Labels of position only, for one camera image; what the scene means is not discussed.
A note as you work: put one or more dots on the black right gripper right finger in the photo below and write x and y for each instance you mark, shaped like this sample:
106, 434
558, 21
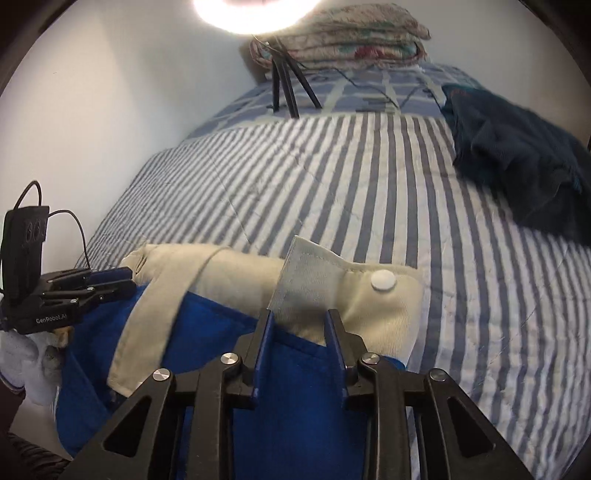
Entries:
344, 352

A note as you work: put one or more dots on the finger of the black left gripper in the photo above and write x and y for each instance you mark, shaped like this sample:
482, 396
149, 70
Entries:
105, 293
110, 275

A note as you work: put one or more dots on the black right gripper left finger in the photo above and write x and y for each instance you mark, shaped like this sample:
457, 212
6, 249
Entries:
254, 351

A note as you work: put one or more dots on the beige and blue jacket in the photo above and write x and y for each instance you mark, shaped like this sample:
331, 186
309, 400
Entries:
149, 383

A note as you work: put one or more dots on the left hand in grey glove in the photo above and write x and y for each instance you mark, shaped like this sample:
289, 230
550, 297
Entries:
33, 363

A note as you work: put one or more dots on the blue white striped quilt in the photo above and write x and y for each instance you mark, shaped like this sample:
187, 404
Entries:
371, 177

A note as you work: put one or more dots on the dark teal garment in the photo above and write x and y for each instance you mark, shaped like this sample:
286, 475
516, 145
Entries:
542, 171

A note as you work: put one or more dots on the black tripod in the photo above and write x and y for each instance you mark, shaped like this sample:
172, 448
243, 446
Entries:
283, 68

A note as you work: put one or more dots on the folded floral blanket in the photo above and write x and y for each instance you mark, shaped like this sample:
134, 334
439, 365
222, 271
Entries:
384, 35

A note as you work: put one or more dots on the ring light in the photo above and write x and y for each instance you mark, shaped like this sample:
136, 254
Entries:
253, 17

